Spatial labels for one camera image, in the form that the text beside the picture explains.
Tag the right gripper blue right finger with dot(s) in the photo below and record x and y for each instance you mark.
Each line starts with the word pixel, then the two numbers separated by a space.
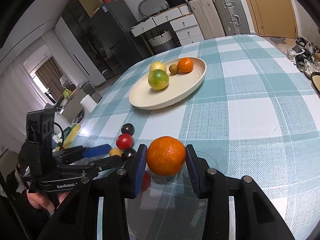
pixel 197 168

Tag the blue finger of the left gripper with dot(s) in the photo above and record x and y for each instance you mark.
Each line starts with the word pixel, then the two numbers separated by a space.
pixel 99 165
pixel 86 152

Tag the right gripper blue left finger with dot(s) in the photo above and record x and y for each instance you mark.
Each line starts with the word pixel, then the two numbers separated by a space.
pixel 135 169

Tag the small yellow brown fruit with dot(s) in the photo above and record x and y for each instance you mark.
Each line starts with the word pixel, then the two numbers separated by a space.
pixel 115 151

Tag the red tomato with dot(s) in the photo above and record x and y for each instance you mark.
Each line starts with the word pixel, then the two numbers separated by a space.
pixel 124 141
pixel 146 181

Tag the large orange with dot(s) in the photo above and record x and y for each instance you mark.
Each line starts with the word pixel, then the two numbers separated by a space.
pixel 166 156

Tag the left hand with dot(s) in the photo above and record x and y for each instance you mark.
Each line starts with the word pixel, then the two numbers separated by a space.
pixel 40 200

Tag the yellow bag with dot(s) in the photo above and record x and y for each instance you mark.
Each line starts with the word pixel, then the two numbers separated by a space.
pixel 71 136

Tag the small dark plum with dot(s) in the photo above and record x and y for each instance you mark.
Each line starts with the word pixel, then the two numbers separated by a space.
pixel 128 153

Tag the white paper roll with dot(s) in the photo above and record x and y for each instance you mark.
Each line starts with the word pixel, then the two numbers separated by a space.
pixel 88 103

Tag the teal checked tablecloth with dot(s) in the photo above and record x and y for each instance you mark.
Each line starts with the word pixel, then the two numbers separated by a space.
pixel 255 114

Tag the cream oval plate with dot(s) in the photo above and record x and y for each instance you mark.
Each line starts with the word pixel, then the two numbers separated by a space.
pixel 180 86

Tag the green yellow round fruit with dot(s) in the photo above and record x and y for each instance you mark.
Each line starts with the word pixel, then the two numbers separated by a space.
pixel 158 79

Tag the brown kiwi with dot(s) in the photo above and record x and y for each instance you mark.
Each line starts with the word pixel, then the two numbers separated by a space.
pixel 173 69

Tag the small orange on plate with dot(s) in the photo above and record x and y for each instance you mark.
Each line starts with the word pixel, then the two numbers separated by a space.
pixel 185 65

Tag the pale yellow round fruit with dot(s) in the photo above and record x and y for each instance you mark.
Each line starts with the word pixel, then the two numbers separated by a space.
pixel 157 65

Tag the black refrigerator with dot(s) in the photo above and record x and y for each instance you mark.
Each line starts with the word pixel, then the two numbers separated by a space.
pixel 113 22

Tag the woven laundry basket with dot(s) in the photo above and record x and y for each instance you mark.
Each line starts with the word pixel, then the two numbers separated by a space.
pixel 162 42

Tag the white drawer cabinet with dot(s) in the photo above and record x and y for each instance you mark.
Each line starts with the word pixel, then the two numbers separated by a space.
pixel 182 21

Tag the beige suitcase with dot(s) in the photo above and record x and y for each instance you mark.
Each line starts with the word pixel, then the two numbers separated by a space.
pixel 207 17

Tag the silver suitcase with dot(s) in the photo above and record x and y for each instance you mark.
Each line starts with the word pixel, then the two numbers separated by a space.
pixel 232 17

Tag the wooden door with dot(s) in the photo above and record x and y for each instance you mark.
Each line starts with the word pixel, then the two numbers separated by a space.
pixel 273 18

